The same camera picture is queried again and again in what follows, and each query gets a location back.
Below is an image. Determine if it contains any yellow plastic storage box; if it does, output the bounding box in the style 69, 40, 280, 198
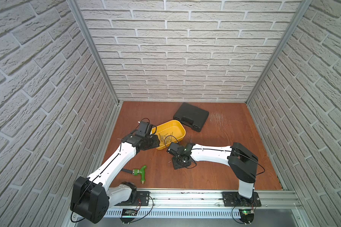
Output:
151, 120, 186, 150

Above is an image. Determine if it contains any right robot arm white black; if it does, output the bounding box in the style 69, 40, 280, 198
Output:
167, 142, 260, 200

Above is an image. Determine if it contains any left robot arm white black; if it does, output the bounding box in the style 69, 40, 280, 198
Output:
70, 121, 160, 224

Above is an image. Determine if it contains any black plastic tool case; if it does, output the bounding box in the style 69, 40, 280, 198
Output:
173, 103, 209, 132

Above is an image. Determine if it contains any aluminium front rail frame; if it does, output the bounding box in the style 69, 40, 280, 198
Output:
61, 188, 310, 227

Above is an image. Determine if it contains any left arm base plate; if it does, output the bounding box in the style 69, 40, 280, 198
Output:
116, 190, 150, 206

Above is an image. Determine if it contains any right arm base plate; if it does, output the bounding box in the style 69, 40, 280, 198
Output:
221, 192, 261, 208

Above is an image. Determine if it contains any left controller board with cable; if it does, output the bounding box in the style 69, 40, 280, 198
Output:
120, 209, 139, 224

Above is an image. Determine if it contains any controller board with cable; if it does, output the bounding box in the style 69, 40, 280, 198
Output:
120, 209, 139, 224
239, 210, 255, 225

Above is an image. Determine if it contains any right controller board with cable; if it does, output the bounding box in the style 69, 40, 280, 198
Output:
239, 210, 255, 225

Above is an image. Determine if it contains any left aluminium corner post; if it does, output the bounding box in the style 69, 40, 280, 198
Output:
67, 0, 119, 106

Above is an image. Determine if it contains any aluminium corner post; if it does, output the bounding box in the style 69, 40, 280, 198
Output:
245, 0, 312, 106
67, 0, 119, 106

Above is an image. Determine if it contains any right aluminium corner post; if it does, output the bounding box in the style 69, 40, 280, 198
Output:
245, 0, 312, 106

